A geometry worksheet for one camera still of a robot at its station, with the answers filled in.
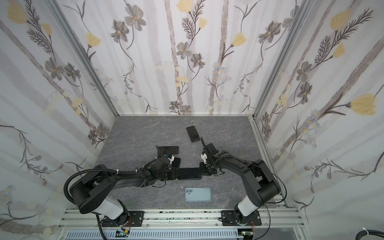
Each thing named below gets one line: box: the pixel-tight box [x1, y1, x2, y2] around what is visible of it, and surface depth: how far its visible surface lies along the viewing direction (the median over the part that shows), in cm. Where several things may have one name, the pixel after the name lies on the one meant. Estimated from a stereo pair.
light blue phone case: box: [184, 187, 212, 202], surface depth 84 cm
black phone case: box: [177, 167, 202, 180], surface depth 90 cm
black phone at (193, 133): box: [186, 125, 201, 143], surface depth 113 cm
